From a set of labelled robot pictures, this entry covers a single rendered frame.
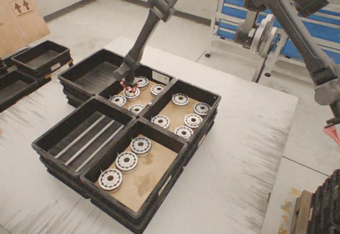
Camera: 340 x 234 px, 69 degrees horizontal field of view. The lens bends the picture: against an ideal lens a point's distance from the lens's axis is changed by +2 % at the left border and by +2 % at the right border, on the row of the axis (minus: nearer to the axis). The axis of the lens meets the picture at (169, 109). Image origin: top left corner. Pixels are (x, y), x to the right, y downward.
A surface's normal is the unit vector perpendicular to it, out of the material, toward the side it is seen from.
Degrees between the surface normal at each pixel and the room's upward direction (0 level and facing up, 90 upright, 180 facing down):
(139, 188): 0
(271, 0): 87
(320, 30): 90
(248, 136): 0
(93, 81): 0
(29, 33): 72
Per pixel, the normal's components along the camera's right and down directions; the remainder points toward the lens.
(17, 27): 0.84, 0.18
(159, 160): 0.04, -0.70
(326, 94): -0.76, 0.15
